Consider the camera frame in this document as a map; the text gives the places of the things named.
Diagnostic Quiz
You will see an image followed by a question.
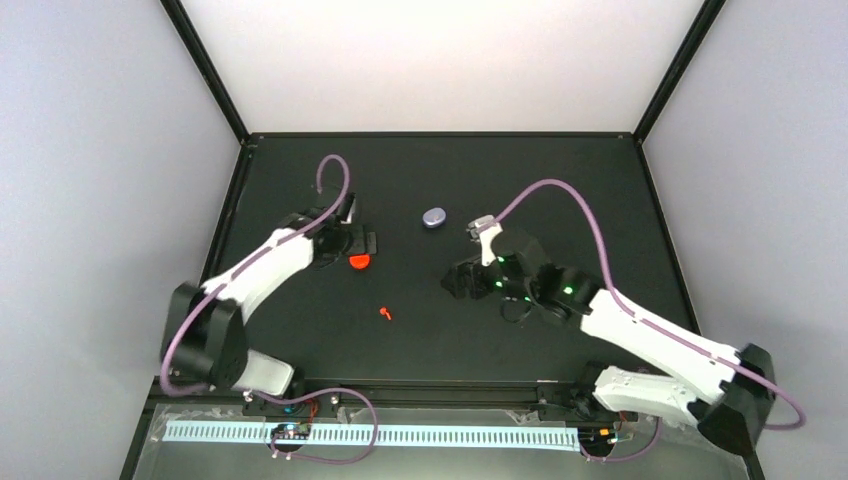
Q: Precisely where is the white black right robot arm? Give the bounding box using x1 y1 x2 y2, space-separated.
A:
441 230 776 457

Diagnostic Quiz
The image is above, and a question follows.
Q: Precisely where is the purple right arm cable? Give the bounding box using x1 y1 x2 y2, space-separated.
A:
486 178 808 463

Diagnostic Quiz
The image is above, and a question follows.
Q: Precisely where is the light blue slotted cable duct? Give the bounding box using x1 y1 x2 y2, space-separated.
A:
155 420 580 452

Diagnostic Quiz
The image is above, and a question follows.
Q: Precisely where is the black enclosure frame post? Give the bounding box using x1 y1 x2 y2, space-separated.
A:
160 0 250 144

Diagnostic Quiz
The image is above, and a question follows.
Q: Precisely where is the lavender earbud charging case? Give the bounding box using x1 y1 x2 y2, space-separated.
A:
422 207 447 229

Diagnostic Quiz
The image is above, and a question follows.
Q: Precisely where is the orange round case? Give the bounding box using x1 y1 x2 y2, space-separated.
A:
348 254 371 270

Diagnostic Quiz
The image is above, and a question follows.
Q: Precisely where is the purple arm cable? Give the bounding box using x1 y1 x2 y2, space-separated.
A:
486 178 808 463
160 154 380 465

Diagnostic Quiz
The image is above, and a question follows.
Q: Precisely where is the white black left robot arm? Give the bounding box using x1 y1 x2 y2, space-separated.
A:
160 193 377 396

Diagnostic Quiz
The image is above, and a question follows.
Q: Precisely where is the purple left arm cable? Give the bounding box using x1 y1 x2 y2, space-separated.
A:
160 154 380 465

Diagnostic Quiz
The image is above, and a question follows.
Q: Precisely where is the black front frame rail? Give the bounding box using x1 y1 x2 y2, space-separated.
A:
142 376 740 415

